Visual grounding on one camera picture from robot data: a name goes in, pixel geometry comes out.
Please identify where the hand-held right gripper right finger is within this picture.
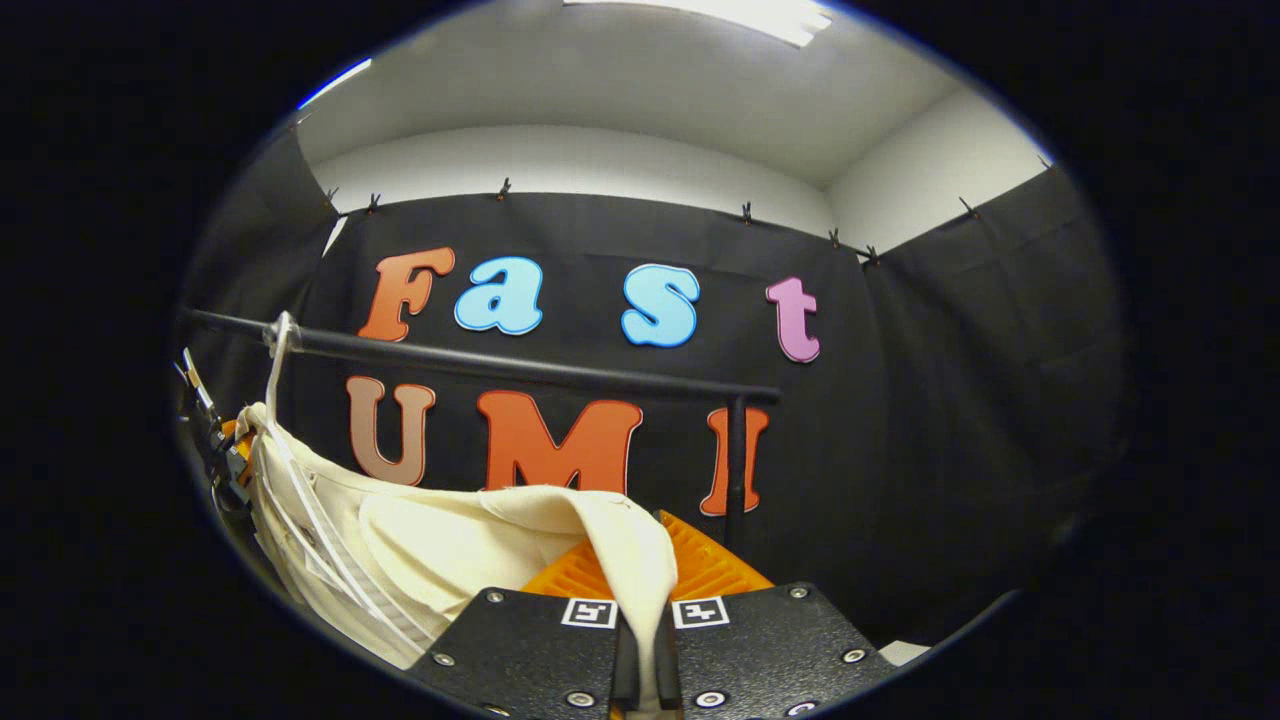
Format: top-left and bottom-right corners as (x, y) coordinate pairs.
(655, 510), (898, 720)

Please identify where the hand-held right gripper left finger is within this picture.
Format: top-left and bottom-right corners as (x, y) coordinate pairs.
(405, 540), (641, 720)

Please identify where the cream button-up shirt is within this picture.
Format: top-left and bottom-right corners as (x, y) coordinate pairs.
(235, 402), (681, 713)

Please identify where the white hanger with crossbar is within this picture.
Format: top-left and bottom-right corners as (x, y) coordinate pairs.
(262, 310), (441, 656)

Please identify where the black clothes rack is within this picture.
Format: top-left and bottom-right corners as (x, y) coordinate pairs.
(183, 307), (783, 556)

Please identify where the black backdrop cloth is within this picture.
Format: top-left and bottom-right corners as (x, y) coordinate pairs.
(175, 130), (1131, 651)

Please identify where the row of backdrop clips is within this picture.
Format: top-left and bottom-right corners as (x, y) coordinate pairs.
(295, 110), (1056, 269)

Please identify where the large ceiling light panel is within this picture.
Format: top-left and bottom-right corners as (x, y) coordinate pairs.
(560, 0), (836, 49)

